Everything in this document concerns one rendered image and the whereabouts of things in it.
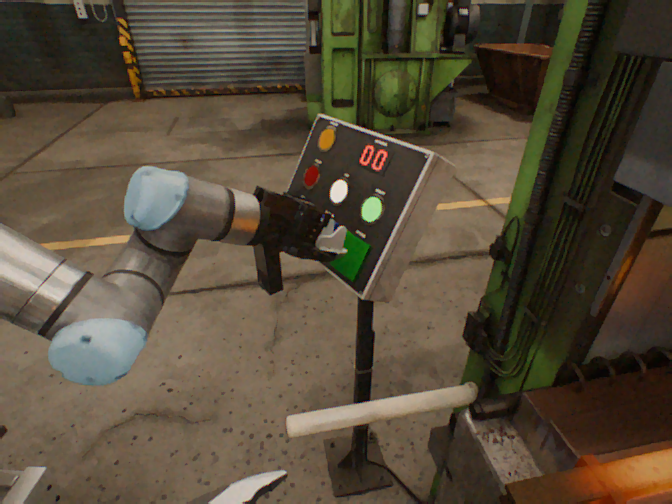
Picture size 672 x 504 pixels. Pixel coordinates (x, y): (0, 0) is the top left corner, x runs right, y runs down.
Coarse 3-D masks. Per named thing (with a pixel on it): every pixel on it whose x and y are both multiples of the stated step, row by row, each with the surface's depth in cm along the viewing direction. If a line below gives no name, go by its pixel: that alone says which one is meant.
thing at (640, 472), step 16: (576, 464) 39; (592, 464) 38; (608, 464) 39; (624, 464) 38; (640, 464) 39; (656, 464) 39; (528, 480) 37; (544, 480) 37; (560, 480) 37; (576, 480) 37; (592, 480) 37; (608, 480) 37; (624, 480) 37; (640, 480) 37; (656, 480) 37; (512, 496) 36; (528, 496) 36; (544, 496) 36; (560, 496) 36; (576, 496) 36; (592, 496) 36; (608, 496) 36; (624, 496) 35; (640, 496) 38
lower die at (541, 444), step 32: (576, 384) 50; (640, 384) 50; (544, 416) 46; (576, 416) 45; (608, 416) 45; (640, 416) 45; (544, 448) 46; (576, 448) 42; (608, 448) 42; (640, 448) 41
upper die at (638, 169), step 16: (656, 80) 29; (656, 96) 29; (656, 112) 29; (640, 128) 30; (656, 128) 29; (640, 144) 31; (656, 144) 29; (624, 160) 32; (640, 160) 31; (656, 160) 29; (624, 176) 32; (640, 176) 31; (656, 176) 30; (640, 192) 31; (656, 192) 30
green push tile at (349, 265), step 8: (344, 240) 72; (352, 240) 70; (360, 240) 69; (352, 248) 70; (360, 248) 69; (368, 248) 68; (344, 256) 71; (352, 256) 70; (360, 256) 68; (336, 264) 72; (344, 264) 71; (352, 264) 70; (360, 264) 68; (344, 272) 71; (352, 272) 69; (352, 280) 69
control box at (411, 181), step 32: (320, 128) 83; (352, 128) 76; (320, 160) 81; (352, 160) 75; (384, 160) 68; (416, 160) 64; (288, 192) 88; (320, 192) 80; (352, 192) 73; (384, 192) 68; (416, 192) 63; (352, 224) 72; (384, 224) 67; (416, 224) 67; (384, 256) 66; (352, 288) 70; (384, 288) 70
